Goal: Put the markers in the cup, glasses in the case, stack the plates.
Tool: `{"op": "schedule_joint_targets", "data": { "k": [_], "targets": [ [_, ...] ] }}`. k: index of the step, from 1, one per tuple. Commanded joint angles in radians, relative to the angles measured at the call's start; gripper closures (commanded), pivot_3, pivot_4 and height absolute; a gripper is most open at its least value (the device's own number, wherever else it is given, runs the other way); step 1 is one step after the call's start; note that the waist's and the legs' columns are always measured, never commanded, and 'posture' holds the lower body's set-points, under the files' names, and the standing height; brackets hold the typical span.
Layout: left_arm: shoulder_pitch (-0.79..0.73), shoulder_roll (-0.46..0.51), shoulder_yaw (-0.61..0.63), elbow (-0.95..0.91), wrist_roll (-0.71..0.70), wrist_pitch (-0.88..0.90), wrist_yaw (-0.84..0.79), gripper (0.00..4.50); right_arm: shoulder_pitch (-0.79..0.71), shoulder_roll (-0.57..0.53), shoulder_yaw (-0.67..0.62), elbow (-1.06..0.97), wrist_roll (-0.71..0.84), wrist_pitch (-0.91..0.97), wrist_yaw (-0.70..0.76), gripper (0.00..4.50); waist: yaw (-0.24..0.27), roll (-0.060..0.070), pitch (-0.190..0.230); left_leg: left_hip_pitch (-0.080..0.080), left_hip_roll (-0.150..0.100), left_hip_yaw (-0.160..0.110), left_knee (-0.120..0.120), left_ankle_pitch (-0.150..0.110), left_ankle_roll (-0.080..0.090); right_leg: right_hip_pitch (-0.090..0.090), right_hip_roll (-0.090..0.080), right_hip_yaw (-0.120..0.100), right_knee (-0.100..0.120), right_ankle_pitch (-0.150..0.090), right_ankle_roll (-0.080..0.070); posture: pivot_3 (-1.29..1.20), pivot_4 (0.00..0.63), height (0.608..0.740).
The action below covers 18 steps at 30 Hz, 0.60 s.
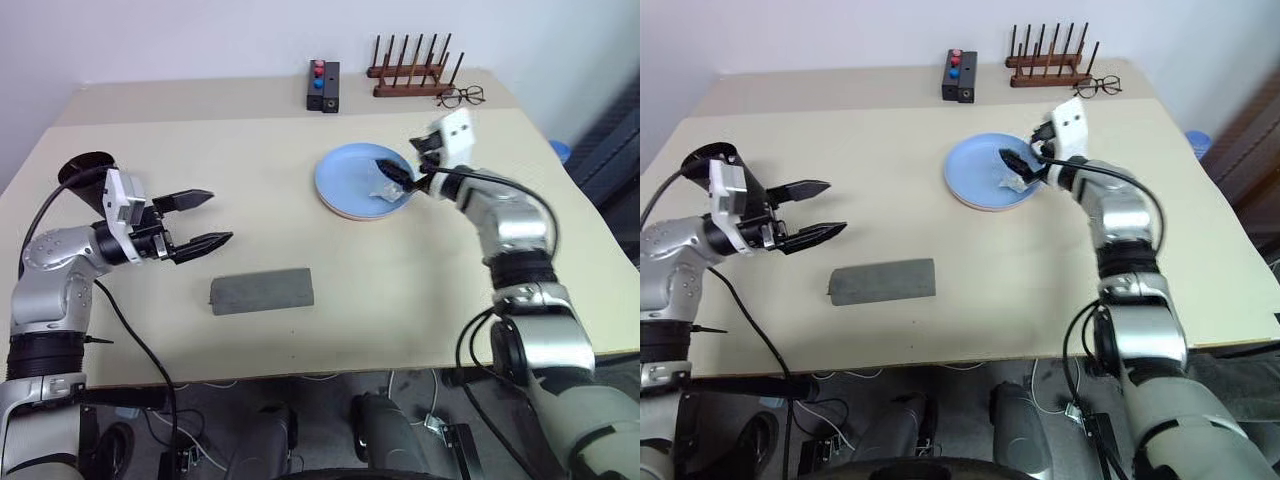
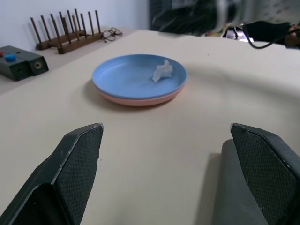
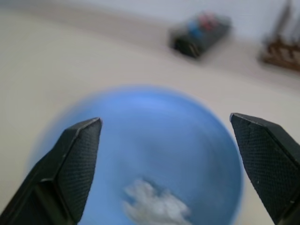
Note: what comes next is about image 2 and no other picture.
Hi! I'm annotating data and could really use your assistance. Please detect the blue plate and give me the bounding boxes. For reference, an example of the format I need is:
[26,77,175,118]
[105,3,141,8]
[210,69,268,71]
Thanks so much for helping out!
[91,54,189,98]

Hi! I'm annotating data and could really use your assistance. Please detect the brown wooden peg rack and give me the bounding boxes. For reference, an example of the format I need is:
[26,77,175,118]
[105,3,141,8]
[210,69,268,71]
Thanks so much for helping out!
[30,8,104,55]

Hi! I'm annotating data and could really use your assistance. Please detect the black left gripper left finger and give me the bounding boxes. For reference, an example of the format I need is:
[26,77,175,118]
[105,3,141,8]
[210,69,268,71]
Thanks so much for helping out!
[0,122,105,225]

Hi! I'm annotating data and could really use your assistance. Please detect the crumpled white paper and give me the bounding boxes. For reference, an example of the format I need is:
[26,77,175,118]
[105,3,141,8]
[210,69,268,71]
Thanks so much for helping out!
[152,59,174,83]

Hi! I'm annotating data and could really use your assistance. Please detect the black box with buttons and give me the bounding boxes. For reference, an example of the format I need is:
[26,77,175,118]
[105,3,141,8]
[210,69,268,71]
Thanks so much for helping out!
[0,45,33,82]

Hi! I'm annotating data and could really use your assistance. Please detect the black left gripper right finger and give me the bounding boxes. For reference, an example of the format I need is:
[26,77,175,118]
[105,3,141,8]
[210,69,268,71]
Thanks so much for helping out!
[230,123,300,225]

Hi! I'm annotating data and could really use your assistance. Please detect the thin-framed glasses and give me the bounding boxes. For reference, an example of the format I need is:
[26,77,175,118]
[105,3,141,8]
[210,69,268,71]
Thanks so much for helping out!
[102,27,123,44]

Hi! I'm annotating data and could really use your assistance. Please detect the black mesh panel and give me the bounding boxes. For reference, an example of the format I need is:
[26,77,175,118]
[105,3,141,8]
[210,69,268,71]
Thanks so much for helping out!
[148,0,220,37]

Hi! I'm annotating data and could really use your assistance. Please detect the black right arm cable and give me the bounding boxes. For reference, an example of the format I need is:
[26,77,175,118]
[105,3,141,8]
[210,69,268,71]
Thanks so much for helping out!
[241,23,277,50]

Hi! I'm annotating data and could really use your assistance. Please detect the pink plate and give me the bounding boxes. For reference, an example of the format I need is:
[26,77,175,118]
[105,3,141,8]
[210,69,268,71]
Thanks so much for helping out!
[94,82,187,107]

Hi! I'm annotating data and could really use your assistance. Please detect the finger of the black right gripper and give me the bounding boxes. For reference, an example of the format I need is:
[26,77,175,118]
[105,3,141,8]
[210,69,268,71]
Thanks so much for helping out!
[284,22,300,51]

